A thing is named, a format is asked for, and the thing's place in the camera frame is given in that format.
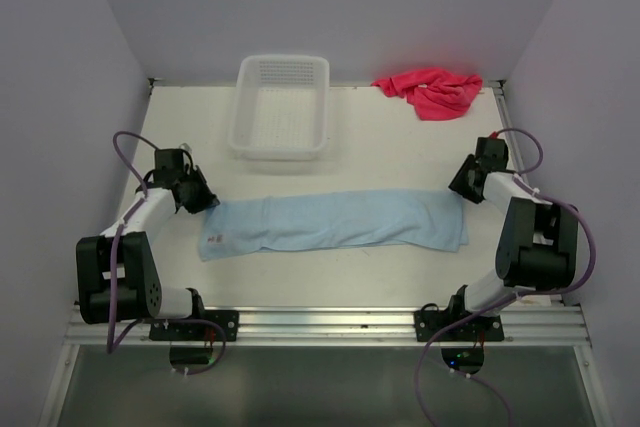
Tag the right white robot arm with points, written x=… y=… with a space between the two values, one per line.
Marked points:
x=536 y=250

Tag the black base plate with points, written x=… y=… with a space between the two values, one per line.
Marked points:
x=430 y=319
x=212 y=326

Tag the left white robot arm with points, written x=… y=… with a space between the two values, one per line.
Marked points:
x=117 y=266

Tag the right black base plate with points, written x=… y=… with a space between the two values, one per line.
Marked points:
x=430 y=319

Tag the light blue towel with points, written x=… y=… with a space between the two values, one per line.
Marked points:
x=351 y=219

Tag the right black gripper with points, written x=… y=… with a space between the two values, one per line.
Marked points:
x=458 y=184

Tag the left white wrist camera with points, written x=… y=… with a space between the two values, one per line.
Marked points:
x=185 y=147

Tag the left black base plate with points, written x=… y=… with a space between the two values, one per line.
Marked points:
x=212 y=326

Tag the aluminium mounting rail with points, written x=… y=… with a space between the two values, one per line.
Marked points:
x=521 y=325

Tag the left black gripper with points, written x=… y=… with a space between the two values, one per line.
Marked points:
x=206 y=199

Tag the white plastic basket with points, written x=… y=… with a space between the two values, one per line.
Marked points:
x=280 y=110

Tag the pink towel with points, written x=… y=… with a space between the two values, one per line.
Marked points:
x=436 y=94

